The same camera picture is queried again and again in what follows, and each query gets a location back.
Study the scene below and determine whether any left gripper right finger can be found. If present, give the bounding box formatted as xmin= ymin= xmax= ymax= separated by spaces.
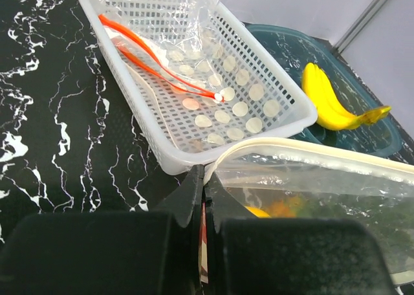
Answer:
xmin=204 ymin=175 xmax=396 ymax=294

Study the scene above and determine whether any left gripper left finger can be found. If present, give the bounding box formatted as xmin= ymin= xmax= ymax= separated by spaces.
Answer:
xmin=1 ymin=165 xmax=204 ymax=294

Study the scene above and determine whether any yellow toy lemon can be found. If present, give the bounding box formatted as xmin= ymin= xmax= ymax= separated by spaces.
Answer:
xmin=245 ymin=206 xmax=271 ymax=218

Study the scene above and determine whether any orange toy pineapple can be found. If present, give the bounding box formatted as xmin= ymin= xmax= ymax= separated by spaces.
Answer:
xmin=268 ymin=194 xmax=414 ymax=273

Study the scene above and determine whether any clear dotted zip bag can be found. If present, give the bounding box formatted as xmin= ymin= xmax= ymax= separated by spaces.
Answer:
xmin=204 ymin=137 xmax=413 ymax=285

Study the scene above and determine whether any orange zipper clear bag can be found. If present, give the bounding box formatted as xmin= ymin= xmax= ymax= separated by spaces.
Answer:
xmin=95 ymin=0 xmax=282 ymax=147

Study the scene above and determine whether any yellow toy banana bunch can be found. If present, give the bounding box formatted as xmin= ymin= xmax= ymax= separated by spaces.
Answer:
xmin=301 ymin=63 xmax=391 ymax=131

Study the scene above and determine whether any white perforated plastic basket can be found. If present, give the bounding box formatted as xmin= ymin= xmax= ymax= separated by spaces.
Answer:
xmin=79 ymin=0 xmax=317 ymax=175

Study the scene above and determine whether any right aluminium frame post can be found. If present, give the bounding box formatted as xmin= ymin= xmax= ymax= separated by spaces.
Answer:
xmin=333 ymin=0 xmax=389 ymax=55

